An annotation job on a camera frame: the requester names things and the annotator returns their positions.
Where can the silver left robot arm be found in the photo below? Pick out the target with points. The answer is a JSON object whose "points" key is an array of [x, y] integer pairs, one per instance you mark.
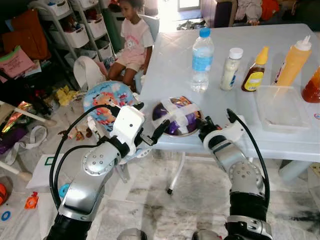
{"points": [[95, 165]]}

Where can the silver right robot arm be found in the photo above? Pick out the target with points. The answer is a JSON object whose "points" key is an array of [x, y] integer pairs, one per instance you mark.
{"points": [[240, 175]]}

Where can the round metal bowl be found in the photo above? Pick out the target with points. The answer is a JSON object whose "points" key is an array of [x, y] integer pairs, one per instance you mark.
{"points": [[165, 127]]}

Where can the purple taped snack packet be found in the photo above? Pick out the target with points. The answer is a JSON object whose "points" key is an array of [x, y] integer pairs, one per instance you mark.
{"points": [[175, 112]]}

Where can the light blue plastic table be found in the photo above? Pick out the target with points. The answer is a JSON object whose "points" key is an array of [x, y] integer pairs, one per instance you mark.
{"points": [[175, 65]]}

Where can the white sauce bottle white cap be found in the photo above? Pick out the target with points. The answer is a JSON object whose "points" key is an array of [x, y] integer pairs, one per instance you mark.
{"points": [[231, 70]]}

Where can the clear water bottle blue cap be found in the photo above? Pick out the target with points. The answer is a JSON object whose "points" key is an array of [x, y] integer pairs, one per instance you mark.
{"points": [[202, 60]]}

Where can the white cloth bag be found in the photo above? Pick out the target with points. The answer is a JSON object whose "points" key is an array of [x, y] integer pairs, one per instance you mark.
{"points": [[89, 72]]}

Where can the child in pink shirt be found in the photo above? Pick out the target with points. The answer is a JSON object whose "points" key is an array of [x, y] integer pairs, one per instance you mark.
{"points": [[132, 42]]}

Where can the brown stuffed toy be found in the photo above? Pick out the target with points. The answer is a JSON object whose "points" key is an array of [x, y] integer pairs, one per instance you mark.
{"points": [[77, 132]]}

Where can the brown sauce bottle yellow cap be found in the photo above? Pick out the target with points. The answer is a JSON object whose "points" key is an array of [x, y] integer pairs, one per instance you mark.
{"points": [[255, 75]]}

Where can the clear plastic food container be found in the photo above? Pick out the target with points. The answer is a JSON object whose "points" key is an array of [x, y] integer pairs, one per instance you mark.
{"points": [[280, 107]]}

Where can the yellow toy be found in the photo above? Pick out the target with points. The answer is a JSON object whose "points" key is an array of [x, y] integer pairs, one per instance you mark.
{"points": [[65, 95]]}

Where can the light blue plastic chair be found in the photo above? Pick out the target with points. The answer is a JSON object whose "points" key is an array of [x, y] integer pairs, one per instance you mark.
{"points": [[152, 25]]}

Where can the white storage drawer rack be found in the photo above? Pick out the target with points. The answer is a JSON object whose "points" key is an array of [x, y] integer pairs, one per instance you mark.
{"points": [[75, 37]]}

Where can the small blue plastic toy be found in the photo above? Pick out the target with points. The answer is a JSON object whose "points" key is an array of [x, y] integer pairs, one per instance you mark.
{"points": [[64, 190]]}

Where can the white paper with green square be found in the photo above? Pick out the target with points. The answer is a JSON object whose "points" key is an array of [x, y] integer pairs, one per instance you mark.
{"points": [[45, 170]]}

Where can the orange squeeze bottle white nozzle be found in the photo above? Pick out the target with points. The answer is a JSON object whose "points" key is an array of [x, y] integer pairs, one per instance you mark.
{"points": [[292, 62]]}

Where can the white pole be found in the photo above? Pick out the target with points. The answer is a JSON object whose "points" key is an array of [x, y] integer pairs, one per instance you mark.
{"points": [[30, 114]]}

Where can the red orange liquid bottle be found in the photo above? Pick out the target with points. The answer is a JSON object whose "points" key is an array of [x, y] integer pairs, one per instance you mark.
{"points": [[312, 90]]}

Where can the shiny foil packet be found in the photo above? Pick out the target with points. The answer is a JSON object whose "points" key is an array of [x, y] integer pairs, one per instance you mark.
{"points": [[15, 117]]}

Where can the white tote bag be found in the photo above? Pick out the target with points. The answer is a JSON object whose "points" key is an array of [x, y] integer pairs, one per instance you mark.
{"points": [[20, 145]]}

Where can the small orange toy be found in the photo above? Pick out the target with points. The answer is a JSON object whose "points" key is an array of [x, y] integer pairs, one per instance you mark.
{"points": [[31, 201]]}

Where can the orange bag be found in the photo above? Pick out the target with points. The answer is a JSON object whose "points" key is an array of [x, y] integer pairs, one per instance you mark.
{"points": [[27, 37]]}

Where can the pink book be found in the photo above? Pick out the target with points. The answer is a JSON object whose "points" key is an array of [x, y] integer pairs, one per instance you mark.
{"points": [[15, 62]]}

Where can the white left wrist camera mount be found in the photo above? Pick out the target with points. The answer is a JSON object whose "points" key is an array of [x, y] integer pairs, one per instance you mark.
{"points": [[127, 122]]}

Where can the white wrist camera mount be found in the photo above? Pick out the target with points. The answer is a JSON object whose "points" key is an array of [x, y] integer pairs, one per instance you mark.
{"points": [[127, 122], [235, 131]]}

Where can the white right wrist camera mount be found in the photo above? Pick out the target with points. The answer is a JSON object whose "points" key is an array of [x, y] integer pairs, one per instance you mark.
{"points": [[235, 131]]}

